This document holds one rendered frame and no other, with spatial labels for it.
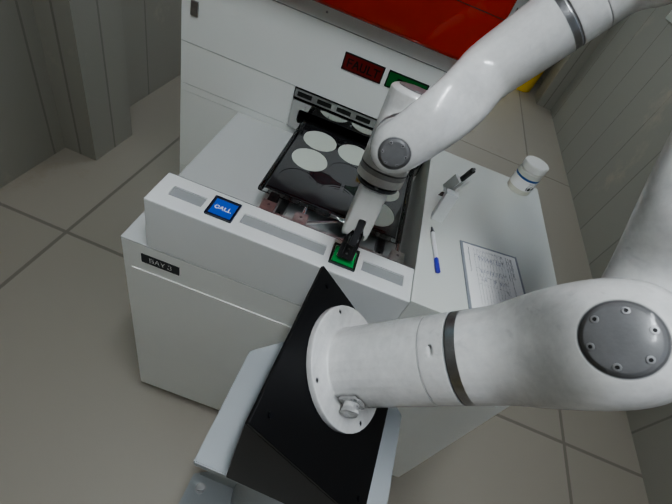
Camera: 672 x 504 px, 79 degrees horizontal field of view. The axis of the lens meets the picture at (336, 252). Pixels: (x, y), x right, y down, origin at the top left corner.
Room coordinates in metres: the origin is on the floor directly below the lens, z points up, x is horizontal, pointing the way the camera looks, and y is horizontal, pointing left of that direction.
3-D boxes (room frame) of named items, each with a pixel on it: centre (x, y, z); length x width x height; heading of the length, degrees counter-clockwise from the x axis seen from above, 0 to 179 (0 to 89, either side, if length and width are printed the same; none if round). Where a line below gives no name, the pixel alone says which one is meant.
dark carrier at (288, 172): (0.93, 0.06, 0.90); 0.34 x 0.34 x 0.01; 3
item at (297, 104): (1.14, 0.09, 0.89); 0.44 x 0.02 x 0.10; 93
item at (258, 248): (0.57, 0.11, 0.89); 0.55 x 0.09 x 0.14; 93
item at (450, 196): (0.84, -0.19, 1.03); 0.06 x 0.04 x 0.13; 3
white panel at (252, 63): (1.15, 0.26, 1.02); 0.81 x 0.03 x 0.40; 93
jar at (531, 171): (1.13, -0.42, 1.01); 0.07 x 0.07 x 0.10
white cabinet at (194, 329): (0.83, -0.02, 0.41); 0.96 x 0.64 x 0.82; 93
